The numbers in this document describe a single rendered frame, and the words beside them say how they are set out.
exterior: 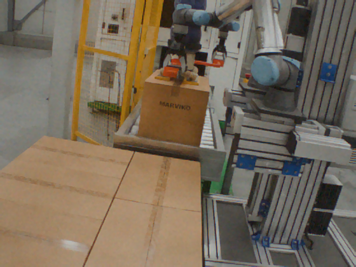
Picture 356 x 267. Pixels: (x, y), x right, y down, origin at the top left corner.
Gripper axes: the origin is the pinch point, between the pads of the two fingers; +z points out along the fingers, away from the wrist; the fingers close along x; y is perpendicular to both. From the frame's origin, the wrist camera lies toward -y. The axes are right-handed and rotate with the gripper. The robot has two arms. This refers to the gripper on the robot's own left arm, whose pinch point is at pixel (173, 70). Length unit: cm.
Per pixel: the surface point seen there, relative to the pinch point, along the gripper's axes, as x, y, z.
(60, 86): 100, 90, 40
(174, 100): -1.0, 29.2, 21.9
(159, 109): 7.3, 29.0, 29.3
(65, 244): 22, -85, 53
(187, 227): -20, -58, 53
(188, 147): -14, 23, 48
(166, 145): -1, 22, 49
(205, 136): -25, 65, 53
